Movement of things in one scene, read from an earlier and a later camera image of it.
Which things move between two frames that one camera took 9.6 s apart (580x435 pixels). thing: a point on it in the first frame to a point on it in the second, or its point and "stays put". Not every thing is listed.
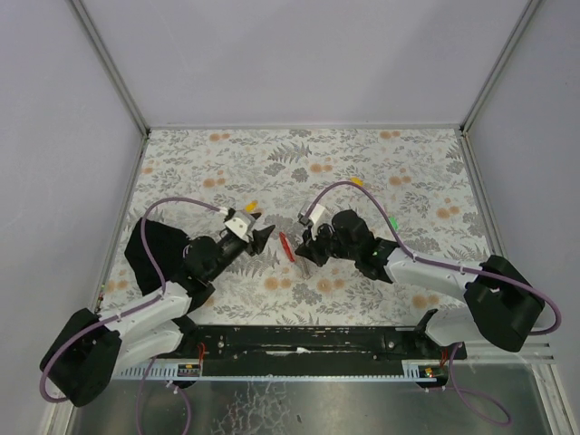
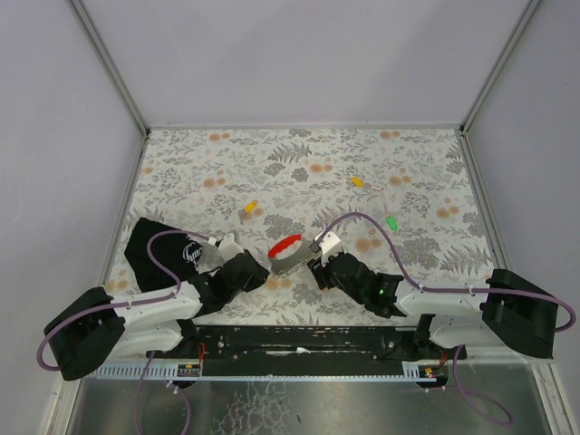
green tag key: (394, 223) stays put
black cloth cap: (167, 244) stays put
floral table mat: (418, 180) stays put
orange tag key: (249, 207) stays put
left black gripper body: (251, 240) to (249, 270)
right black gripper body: (311, 247) to (326, 269)
